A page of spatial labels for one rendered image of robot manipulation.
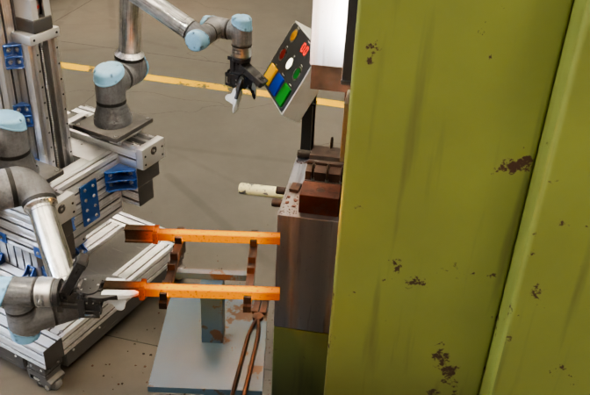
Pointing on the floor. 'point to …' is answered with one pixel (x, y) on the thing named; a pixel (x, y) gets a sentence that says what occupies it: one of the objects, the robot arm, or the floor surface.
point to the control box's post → (306, 129)
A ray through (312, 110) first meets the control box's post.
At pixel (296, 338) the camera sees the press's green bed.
